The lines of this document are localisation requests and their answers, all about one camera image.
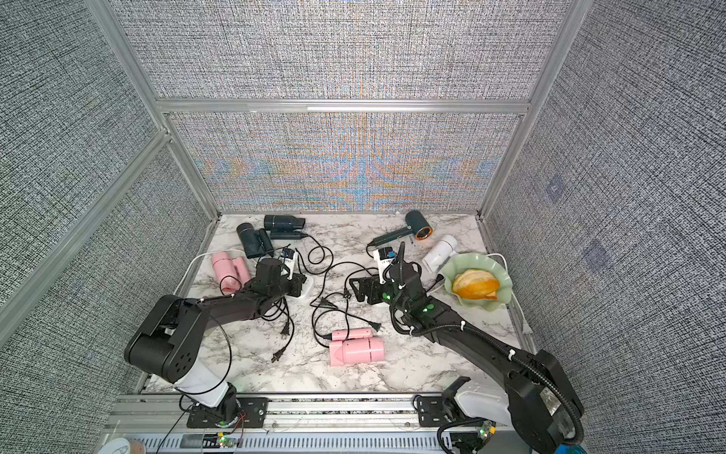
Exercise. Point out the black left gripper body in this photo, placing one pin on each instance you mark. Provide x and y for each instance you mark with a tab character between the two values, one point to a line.
292	288

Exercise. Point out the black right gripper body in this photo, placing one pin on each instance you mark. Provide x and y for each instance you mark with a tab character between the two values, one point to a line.
379	294

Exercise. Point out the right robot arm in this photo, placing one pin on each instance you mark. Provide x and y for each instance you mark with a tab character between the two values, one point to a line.
543	406

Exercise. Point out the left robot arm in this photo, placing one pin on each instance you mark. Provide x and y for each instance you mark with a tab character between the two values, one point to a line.
168	341

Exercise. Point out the left white power strip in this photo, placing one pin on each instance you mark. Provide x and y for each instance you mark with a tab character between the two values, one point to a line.
307	287

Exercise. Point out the dark green hair dryer left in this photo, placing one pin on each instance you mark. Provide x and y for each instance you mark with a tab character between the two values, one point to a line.
256	242

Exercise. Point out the dark green hair dryer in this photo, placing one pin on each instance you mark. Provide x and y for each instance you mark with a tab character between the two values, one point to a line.
256	242
284	227

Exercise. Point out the pink folded hair dryer front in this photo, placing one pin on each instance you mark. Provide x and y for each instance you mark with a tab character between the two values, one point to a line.
355	346

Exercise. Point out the dark green hair dryer back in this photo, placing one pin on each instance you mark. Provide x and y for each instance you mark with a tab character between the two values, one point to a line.
284	227

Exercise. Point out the pink hair dryer left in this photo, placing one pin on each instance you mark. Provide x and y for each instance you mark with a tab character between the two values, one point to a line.
231	273

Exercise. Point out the white hair dryer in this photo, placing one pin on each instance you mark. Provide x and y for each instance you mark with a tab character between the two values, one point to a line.
439	254

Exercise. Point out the green hair dryer orange nozzle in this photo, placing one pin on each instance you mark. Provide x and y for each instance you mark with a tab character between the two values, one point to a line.
416	225

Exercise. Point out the light green scalloped plate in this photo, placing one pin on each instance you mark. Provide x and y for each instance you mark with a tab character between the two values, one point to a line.
468	261

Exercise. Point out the bread roll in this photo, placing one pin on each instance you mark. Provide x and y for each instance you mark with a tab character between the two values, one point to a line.
476	285

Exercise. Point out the white round object bottom left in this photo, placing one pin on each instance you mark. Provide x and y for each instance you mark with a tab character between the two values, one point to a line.
123	446

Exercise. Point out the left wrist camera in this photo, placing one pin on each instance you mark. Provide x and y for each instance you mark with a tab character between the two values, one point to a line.
283	261

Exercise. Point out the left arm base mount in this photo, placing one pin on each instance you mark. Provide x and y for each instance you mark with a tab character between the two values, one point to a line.
233	412

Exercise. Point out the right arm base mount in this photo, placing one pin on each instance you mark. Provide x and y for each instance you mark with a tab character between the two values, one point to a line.
454	414

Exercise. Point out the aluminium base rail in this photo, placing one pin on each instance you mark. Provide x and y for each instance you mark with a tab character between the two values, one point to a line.
299	423

